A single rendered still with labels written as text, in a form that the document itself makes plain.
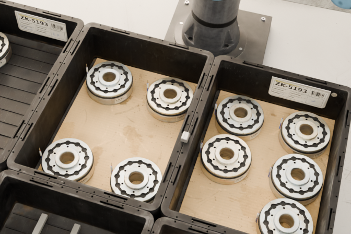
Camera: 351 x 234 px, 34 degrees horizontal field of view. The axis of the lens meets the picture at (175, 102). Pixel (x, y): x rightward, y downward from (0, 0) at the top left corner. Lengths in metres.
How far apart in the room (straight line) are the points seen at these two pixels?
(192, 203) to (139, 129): 0.21
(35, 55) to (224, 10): 0.46
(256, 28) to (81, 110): 0.56
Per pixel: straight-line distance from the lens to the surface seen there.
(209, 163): 1.18
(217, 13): 1.41
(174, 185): 1.08
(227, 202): 1.17
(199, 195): 1.17
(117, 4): 1.69
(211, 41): 1.46
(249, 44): 1.55
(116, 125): 1.26
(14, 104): 1.33
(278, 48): 1.61
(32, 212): 1.18
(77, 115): 1.28
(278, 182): 1.17
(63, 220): 1.16
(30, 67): 1.39
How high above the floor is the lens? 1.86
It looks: 53 degrees down
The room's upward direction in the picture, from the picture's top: 3 degrees clockwise
